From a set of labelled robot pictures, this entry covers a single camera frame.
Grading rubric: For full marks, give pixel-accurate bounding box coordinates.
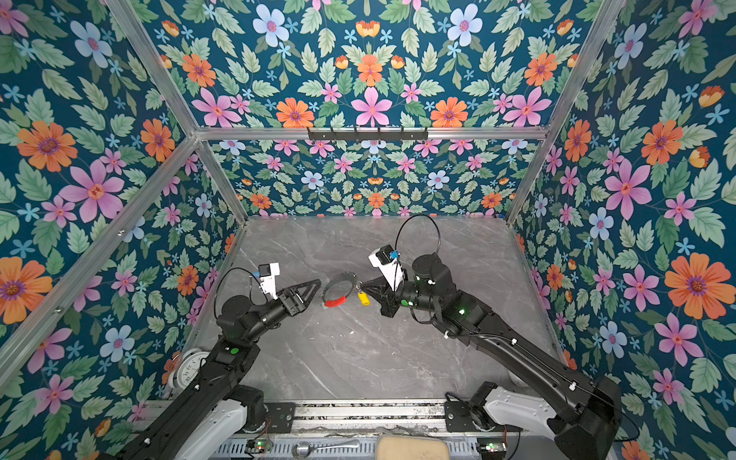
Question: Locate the round white alarm clock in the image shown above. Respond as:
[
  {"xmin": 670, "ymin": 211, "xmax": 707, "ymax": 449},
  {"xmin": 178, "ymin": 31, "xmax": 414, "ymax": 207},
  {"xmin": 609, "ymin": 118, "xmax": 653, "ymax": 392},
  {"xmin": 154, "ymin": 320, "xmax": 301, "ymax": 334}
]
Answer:
[{"xmin": 168, "ymin": 348, "xmax": 209, "ymax": 390}]

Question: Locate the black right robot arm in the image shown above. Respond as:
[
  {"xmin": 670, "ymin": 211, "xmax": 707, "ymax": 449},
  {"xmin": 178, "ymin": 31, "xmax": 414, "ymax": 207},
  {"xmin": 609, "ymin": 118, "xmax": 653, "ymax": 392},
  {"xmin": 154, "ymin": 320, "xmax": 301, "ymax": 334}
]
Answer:
[{"xmin": 362, "ymin": 245, "xmax": 623, "ymax": 459}]

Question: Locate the black left camera cable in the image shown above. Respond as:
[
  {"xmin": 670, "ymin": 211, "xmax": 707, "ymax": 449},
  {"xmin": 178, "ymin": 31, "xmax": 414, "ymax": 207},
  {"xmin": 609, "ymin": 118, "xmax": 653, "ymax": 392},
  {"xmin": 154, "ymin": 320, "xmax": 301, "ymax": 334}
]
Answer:
[{"xmin": 214, "ymin": 266, "xmax": 260, "ymax": 320}]

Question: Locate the black right camera cable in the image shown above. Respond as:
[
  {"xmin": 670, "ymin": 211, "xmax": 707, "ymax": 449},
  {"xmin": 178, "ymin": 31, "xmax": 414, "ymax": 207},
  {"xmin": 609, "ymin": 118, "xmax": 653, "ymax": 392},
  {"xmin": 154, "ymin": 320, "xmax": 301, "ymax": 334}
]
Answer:
[{"xmin": 394, "ymin": 214, "xmax": 443, "ymax": 260}]

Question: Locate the metal spoon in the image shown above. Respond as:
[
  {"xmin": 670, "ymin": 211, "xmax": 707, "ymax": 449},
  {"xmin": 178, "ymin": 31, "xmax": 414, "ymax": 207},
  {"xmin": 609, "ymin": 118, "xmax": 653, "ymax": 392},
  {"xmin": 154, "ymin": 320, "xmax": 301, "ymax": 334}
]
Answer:
[{"xmin": 291, "ymin": 440, "xmax": 360, "ymax": 459}]

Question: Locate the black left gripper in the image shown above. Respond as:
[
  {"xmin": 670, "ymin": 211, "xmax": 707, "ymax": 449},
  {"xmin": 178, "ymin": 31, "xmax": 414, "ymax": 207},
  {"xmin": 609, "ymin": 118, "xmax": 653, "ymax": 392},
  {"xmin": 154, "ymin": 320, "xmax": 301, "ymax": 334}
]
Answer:
[{"xmin": 242, "ymin": 280, "xmax": 321, "ymax": 347}]

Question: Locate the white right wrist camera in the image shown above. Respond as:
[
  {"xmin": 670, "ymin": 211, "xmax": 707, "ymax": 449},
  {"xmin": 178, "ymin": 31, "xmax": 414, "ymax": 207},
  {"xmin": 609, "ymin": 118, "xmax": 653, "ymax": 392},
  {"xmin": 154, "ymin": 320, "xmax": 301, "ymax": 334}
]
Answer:
[{"xmin": 368, "ymin": 245, "xmax": 404, "ymax": 291}]

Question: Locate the large keyring with red grip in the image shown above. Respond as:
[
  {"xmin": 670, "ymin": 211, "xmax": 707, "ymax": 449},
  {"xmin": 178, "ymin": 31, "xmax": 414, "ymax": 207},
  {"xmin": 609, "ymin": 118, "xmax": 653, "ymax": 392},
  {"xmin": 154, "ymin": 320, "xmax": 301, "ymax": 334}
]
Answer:
[{"xmin": 321, "ymin": 271, "xmax": 358, "ymax": 309}]

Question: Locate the aluminium frame post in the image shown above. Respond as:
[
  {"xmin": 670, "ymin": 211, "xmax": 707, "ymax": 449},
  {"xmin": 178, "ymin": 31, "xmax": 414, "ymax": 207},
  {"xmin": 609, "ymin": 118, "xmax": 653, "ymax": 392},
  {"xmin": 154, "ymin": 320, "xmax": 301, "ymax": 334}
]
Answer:
[
  {"xmin": 107, "ymin": 1, "xmax": 247, "ymax": 226},
  {"xmin": 506, "ymin": 0, "xmax": 626, "ymax": 227}
]

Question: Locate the black hook rail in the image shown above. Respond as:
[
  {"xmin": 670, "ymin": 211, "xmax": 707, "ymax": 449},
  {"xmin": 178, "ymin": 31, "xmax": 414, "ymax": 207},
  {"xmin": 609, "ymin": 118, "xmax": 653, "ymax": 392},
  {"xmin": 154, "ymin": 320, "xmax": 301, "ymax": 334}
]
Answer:
[{"xmin": 307, "ymin": 128, "xmax": 429, "ymax": 142}]

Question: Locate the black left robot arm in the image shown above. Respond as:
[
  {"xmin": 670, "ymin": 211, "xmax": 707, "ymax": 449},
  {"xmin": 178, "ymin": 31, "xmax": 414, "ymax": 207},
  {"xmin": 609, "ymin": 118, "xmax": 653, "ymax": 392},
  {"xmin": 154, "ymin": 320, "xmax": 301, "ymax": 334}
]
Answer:
[{"xmin": 100, "ymin": 279, "xmax": 321, "ymax": 459}]

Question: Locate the beige foam pad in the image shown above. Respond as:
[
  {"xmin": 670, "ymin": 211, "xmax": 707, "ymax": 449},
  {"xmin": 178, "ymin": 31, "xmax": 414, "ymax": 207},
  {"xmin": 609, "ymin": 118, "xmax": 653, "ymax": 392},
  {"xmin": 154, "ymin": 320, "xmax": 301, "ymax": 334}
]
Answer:
[{"xmin": 375, "ymin": 435, "xmax": 450, "ymax": 460}]

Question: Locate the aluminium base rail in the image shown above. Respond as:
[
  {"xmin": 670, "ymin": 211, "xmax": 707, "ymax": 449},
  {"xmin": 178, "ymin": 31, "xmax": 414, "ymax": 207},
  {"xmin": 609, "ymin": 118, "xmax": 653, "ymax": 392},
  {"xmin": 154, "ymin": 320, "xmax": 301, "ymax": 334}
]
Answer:
[{"xmin": 171, "ymin": 398, "xmax": 611, "ymax": 441}]

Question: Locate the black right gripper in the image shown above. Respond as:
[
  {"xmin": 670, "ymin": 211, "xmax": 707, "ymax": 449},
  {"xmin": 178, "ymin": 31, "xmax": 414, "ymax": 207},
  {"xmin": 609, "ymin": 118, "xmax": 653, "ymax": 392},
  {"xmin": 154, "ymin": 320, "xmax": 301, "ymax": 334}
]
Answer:
[{"xmin": 360, "ymin": 275, "xmax": 441, "ymax": 320}]

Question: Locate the black camera cable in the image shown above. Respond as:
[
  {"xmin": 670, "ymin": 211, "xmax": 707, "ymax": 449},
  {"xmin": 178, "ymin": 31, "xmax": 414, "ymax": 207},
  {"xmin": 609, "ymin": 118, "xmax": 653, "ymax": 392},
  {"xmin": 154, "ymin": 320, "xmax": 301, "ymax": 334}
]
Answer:
[
  {"xmin": 394, "ymin": 214, "xmax": 443, "ymax": 260},
  {"xmin": 214, "ymin": 266, "xmax": 260, "ymax": 320}
]

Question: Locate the aluminium frame post back right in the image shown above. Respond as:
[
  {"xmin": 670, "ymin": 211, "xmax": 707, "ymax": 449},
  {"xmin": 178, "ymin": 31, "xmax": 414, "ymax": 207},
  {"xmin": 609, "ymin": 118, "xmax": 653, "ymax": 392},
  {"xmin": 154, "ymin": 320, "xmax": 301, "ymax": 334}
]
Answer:
[{"xmin": 506, "ymin": 0, "xmax": 626, "ymax": 227}]

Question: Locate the aluminium horizontal back bar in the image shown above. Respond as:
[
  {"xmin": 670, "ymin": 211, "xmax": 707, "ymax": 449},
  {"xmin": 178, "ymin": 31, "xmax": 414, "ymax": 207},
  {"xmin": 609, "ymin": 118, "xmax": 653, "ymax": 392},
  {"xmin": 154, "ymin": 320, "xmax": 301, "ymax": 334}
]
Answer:
[{"xmin": 195, "ymin": 126, "xmax": 549, "ymax": 142}]

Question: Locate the aluminium left diagonal bar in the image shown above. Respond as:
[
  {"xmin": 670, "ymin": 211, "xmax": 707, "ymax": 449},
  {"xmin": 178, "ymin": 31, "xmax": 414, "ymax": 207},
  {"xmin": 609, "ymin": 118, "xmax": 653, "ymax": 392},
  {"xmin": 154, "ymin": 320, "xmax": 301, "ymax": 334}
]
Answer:
[{"xmin": 1, "ymin": 135, "xmax": 199, "ymax": 393}]

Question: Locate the aluminium frame post back left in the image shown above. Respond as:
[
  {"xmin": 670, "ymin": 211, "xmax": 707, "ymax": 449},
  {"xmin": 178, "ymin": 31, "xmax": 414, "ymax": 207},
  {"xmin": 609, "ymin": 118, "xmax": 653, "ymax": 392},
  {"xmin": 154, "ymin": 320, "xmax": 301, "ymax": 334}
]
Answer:
[{"xmin": 107, "ymin": 1, "xmax": 247, "ymax": 226}]

